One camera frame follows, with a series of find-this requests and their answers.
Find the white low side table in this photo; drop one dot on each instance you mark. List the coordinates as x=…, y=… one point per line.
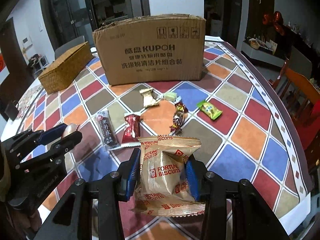
x=259, y=55

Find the white shoe rack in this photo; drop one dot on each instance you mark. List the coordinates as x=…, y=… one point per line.
x=37, y=64

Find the brown cardboard box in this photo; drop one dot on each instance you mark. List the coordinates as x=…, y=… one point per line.
x=168, y=47

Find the red wooden chair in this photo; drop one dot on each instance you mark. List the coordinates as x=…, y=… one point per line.
x=297, y=93

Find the black mug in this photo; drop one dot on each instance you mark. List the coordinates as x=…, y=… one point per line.
x=12, y=110

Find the red garment on chair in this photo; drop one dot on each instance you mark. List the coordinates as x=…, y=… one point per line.
x=307, y=125

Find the grey chair at right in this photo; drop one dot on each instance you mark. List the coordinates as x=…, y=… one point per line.
x=300, y=63

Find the red candy packet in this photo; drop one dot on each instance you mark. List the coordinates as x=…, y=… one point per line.
x=131, y=130

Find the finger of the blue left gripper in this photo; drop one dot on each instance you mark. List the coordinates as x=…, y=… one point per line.
x=52, y=134

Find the brown twisted candy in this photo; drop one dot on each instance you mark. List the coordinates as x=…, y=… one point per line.
x=178, y=117

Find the dark fruit leather bar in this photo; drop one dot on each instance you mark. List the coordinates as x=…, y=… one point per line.
x=106, y=130

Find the floral placemat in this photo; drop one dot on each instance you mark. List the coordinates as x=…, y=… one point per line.
x=27, y=100

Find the white snack packet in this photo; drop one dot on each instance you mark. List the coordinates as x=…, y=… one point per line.
x=69, y=130

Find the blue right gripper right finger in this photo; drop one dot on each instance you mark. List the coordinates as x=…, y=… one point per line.
x=195, y=171

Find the pale green candy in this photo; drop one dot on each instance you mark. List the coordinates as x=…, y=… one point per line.
x=170, y=96

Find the gold candy packet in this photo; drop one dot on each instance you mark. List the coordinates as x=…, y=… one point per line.
x=148, y=99

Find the colourful diamond pattern tablecloth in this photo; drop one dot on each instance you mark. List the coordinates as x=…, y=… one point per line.
x=253, y=138

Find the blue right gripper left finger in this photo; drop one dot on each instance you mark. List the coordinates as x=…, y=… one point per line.
x=129, y=174

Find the woven wicker basket box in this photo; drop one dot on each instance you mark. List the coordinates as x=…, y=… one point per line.
x=60, y=73

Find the fortune biscuits brown packet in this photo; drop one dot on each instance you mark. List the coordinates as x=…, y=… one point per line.
x=162, y=188

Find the grey dining chair left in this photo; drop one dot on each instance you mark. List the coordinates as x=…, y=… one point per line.
x=62, y=49

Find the red foil balloon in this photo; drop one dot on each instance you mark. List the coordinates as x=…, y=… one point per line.
x=276, y=20

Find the green snack packet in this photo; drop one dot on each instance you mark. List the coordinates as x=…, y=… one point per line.
x=209, y=109

